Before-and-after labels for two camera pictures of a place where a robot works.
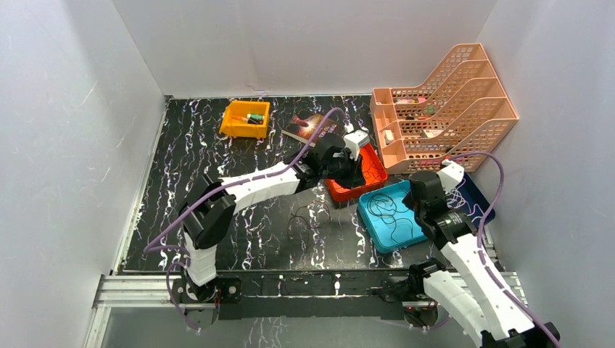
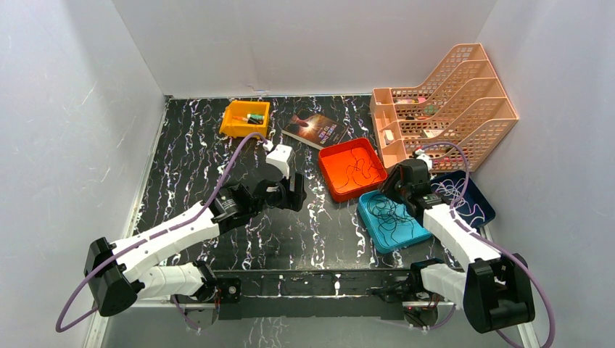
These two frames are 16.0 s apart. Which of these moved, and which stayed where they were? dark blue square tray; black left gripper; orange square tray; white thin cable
Moved: black left gripper
Stayed: orange square tray; white thin cable; dark blue square tray
